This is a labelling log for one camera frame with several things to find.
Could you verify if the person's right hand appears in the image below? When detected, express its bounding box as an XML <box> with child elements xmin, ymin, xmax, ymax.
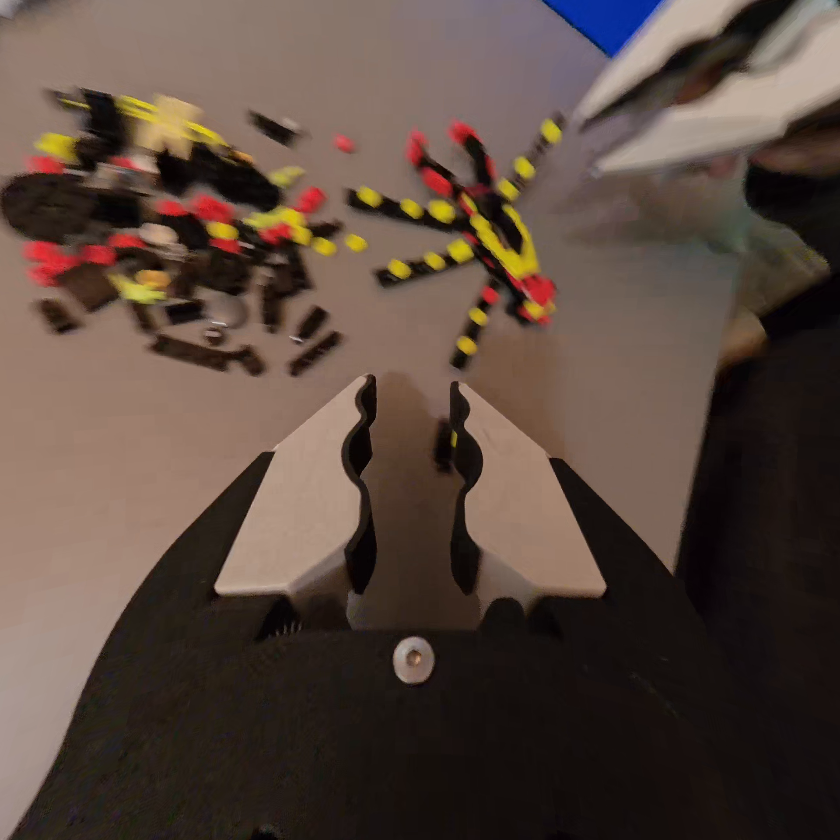
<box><xmin>751</xmin><ymin>110</ymin><xmax>840</xmax><ymax>177</ymax></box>

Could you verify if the black yellow lego leg segment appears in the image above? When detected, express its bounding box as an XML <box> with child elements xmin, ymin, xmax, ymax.
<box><xmin>432</xmin><ymin>420</ymin><xmax>459</xmax><ymax>475</ymax></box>

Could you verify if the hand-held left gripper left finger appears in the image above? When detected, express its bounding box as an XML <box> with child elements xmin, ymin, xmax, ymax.
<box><xmin>214</xmin><ymin>374</ymin><xmax>379</xmax><ymax>598</ymax></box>

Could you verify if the pile of loose lego pieces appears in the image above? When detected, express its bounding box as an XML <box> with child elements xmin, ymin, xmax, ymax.
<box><xmin>0</xmin><ymin>85</ymin><xmax>370</xmax><ymax>378</ymax></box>

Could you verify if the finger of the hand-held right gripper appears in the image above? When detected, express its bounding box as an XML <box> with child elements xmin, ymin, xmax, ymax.
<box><xmin>571</xmin><ymin>0</ymin><xmax>800</xmax><ymax>131</ymax></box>
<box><xmin>589</xmin><ymin>5</ymin><xmax>840</xmax><ymax>177</ymax></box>

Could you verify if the black yellow red lego model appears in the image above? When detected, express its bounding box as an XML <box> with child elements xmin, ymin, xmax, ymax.
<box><xmin>344</xmin><ymin>115</ymin><xmax>567</xmax><ymax>371</ymax></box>

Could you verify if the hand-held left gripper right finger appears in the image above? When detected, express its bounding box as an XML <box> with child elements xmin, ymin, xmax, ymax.
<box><xmin>449</xmin><ymin>381</ymin><xmax>608</xmax><ymax>601</ymax></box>

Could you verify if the blue plastic bin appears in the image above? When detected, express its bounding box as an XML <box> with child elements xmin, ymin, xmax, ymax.
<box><xmin>541</xmin><ymin>0</ymin><xmax>667</xmax><ymax>59</ymax></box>

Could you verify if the person's black knit clothing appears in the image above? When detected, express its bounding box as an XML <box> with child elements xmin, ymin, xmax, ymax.
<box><xmin>676</xmin><ymin>276</ymin><xmax>840</xmax><ymax>840</ymax></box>

